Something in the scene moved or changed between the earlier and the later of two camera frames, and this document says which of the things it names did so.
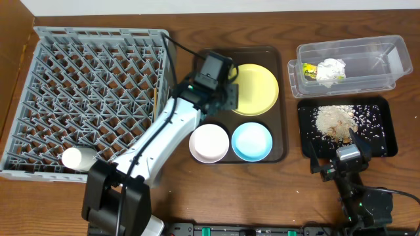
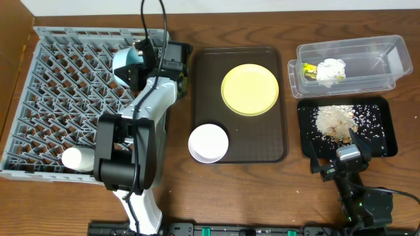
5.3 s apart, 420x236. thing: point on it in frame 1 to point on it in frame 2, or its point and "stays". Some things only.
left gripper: (228, 99) to (132, 76)
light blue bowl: (252, 141) to (123, 57)
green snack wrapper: (310, 71) stays
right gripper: (333, 169) stays
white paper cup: (81, 158) stays
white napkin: (331, 71) stays
